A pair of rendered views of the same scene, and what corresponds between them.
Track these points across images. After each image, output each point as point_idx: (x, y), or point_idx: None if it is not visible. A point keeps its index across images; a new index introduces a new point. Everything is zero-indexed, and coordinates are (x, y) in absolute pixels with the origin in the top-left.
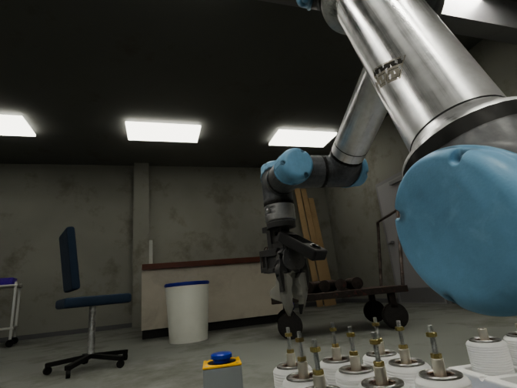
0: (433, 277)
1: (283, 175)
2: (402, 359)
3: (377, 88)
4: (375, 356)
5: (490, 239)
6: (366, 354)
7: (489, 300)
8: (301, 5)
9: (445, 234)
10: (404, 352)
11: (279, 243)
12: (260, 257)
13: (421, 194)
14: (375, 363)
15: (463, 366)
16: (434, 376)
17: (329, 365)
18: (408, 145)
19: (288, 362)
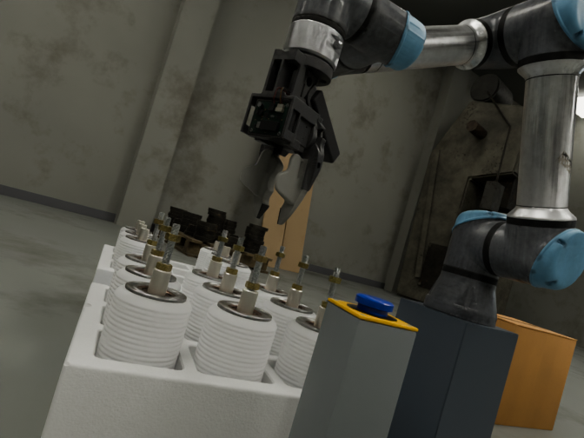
0: (557, 274)
1: (412, 53)
2: (217, 273)
3: (557, 159)
4: (301, 280)
5: (577, 269)
6: (146, 262)
7: (564, 286)
8: (576, 32)
9: (570, 262)
10: (221, 266)
11: (308, 104)
12: (293, 108)
13: (575, 243)
14: (301, 288)
15: (107, 266)
16: (281, 293)
17: (172, 285)
18: (554, 204)
19: (163, 287)
